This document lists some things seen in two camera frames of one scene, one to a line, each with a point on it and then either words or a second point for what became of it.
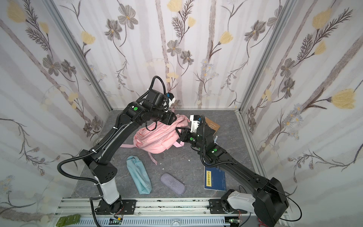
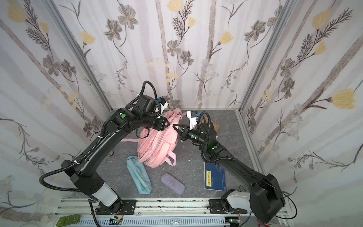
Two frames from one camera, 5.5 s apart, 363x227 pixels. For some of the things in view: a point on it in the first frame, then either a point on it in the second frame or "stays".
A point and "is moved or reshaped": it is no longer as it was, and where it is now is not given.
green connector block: [68, 220] stays
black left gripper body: [170, 117] to [162, 123]
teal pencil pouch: [139, 175] stays
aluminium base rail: [162, 213] stays
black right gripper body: [184, 134] stays
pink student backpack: [155, 138] is moved or reshaped
